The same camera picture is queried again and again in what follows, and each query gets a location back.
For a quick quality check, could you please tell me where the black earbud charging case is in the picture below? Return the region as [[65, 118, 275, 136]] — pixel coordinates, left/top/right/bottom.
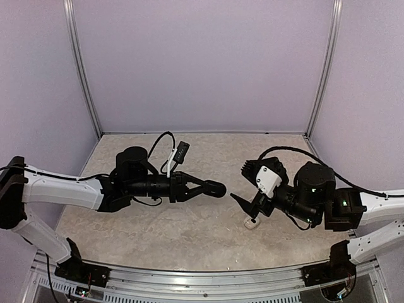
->
[[203, 180, 227, 198]]

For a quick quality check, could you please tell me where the white earbud charging case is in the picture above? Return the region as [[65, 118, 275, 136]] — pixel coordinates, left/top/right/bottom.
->
[[244, 217, 261, 230]]

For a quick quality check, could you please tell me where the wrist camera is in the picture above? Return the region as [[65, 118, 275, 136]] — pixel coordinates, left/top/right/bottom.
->
[[167, 141, 190, 177], [256, 165, 282, 199]]

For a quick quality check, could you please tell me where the right camera cable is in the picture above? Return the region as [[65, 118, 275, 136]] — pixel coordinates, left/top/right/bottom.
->
[[257, 146, 389, 198]]

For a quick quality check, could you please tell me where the camera cable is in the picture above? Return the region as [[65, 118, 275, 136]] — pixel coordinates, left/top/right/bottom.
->
[[257, 146, 389, 198], [148, 131, 175, 171]]

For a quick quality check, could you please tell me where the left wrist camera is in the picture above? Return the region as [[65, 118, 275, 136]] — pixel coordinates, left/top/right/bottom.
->
[[167, 141, 190, 177]]

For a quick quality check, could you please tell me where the right aluminium frame post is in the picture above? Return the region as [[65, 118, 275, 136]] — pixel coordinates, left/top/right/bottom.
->
[[305, 0, 343, 141]]

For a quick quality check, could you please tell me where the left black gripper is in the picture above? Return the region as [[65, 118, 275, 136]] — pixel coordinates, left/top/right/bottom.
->
[[127, 170, 210, 203]]

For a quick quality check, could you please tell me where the front aluminium rail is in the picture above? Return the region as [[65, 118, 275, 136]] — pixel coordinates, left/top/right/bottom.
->
[[21, 252, 389, 302]]

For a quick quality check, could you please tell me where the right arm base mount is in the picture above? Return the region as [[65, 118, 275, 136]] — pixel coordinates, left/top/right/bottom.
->
[[301, 261, 356, 287]]

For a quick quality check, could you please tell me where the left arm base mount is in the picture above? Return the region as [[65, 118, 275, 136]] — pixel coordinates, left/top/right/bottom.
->
[[55, 258, 110, 288]]

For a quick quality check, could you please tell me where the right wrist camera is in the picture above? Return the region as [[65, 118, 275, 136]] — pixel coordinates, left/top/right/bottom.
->
[[256, 165, 282, 199]]

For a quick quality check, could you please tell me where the left camera cable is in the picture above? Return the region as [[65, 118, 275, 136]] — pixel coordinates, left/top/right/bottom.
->
[[148, 131, 175, 171]]

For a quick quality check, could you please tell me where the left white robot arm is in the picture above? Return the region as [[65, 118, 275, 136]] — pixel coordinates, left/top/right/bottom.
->
[[1, 146, 226, 281]]

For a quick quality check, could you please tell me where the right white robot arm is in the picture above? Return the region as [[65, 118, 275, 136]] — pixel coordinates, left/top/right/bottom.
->
[[231, 157, 403, 280]]

